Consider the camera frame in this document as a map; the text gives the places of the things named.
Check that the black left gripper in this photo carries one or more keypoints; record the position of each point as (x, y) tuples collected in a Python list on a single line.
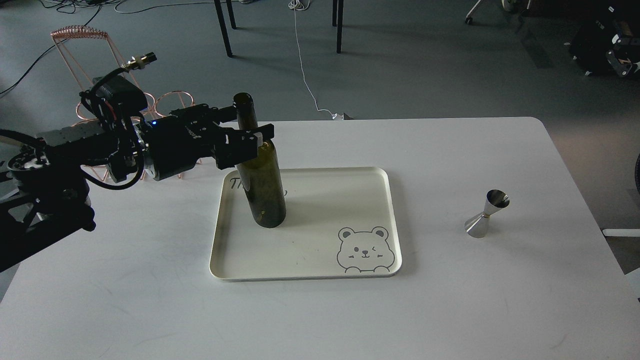
[(175, 143)]

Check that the dark green wine bottle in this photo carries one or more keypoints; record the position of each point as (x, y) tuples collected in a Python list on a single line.
[(261, 180)]

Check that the steel double jigger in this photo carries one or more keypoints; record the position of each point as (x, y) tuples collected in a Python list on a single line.
[(478, 225)]

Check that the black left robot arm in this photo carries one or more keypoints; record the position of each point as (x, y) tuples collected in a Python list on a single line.
[(53, 170)]

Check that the black table leg left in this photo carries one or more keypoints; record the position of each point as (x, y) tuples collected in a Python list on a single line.
[(223, 23)]

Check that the black table leg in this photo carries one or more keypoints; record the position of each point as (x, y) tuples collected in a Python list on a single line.
[(337, 18), (223, 23)]

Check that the cream bear serving tray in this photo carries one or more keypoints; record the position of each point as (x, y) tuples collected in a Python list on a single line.
[(339, 223)]

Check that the black table leg right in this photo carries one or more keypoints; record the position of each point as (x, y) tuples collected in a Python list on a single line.
[(337, 18)]

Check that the dark equipment box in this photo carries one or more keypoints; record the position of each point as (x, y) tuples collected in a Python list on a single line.
[(608, 41)]

